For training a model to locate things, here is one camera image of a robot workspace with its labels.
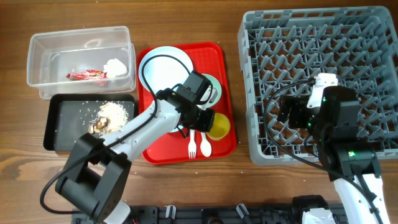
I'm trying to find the white plastic fork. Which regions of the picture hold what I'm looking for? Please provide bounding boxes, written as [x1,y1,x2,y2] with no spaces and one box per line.
[188,129,197,159]

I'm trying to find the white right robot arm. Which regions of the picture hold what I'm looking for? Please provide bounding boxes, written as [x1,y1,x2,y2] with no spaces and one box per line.
[277,86,390,223]

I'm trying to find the yellow plastic cup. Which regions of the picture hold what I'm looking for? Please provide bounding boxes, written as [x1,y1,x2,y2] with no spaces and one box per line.
[206,113,231,141]

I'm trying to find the rice and food scraps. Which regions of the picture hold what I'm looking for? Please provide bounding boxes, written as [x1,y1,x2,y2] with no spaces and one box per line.
[78,100,130,135]

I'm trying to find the white plastic spoon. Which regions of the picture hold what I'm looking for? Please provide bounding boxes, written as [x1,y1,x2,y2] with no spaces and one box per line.
[200,133,211,157]

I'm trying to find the red serving tray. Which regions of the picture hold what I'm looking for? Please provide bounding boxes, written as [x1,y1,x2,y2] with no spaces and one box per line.
[142,42,237,165]

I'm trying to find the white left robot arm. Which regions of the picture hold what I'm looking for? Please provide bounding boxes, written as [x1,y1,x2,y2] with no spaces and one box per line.
[53,86,215,223]

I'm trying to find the red snack wrapper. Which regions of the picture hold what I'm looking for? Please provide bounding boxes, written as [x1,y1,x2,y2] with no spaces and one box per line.
[66,70,107,86]

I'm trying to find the grey dishwasher rack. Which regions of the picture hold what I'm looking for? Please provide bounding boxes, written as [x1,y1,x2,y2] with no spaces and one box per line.
[238,6,397,166]

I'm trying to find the black waste tray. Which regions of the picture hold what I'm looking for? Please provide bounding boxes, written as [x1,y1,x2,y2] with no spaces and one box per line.
[43,93,137,152]

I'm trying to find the mint green bowl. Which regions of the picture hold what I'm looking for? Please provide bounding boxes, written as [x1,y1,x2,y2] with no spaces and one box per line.
[203,73,222,108]

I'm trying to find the large light blue plate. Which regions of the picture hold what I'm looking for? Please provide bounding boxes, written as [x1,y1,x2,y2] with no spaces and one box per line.
[137,46,193,93]

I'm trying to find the clear plastic waste bin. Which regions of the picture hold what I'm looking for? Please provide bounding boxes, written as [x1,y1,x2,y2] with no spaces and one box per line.
[27,26,136,99]

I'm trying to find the white napkin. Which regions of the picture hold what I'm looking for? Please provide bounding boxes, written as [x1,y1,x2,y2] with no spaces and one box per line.
[103,58,128,78]

